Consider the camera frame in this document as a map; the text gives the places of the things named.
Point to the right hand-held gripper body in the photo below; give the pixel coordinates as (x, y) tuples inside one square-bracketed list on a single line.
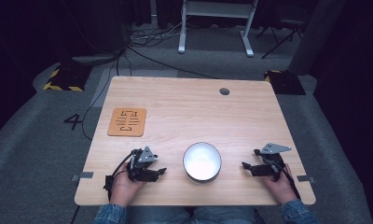
[(272, 158)]

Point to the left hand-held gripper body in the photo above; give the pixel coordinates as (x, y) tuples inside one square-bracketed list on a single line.
[(143, 158)]

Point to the person's right hand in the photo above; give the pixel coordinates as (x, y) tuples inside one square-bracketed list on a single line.
[(279, 188)]

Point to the person's left hand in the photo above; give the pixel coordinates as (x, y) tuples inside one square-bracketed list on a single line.
[(124, 188)]

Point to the grey tape strip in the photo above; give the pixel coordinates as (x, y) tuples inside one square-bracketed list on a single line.
[(83, 175), (306, 179)]

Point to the orange cut-out trivet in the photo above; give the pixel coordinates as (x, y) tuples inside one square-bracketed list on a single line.
[(127, 122)]

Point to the white bowl with dark rim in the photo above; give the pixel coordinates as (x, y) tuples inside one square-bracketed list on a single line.
[(202, 161)]

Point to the person's legs in jeans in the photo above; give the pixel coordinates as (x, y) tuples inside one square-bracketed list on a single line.
[(190, 216)]

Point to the black yellow-striped stand base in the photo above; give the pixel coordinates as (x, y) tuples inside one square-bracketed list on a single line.
[(285, 83), (68, 79)]

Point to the black tripod stand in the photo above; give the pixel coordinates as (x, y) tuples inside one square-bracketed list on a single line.
[(284, 31)]

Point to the grey upright column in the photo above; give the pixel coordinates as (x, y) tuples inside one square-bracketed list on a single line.
[(318, 34)]

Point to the white metal desk frame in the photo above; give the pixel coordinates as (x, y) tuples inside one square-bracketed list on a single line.
[(217, 9)]

